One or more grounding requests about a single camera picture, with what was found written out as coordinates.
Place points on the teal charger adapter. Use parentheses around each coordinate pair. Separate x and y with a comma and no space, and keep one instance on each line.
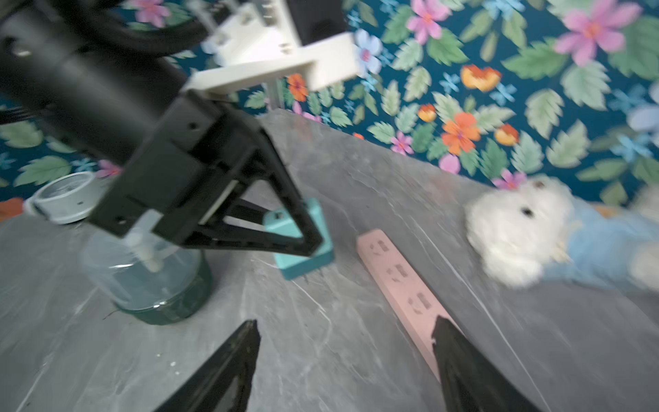
(292,266)

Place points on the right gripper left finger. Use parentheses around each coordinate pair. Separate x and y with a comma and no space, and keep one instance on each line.
(224,381)

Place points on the white alarm clock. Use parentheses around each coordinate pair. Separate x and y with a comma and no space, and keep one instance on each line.
(69,199)

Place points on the pink power strip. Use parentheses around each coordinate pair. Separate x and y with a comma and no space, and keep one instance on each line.
(414,304)

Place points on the white teddy bear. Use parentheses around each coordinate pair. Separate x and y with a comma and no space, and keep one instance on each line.
(541,232)

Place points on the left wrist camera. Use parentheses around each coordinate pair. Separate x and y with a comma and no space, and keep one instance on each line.
(254,42)

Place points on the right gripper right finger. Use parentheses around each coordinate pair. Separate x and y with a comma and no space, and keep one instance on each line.
(469,381)

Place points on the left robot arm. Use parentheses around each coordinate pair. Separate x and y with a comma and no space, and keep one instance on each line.
(69,80)

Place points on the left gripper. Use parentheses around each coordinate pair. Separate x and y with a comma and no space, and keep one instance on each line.
(193,161)

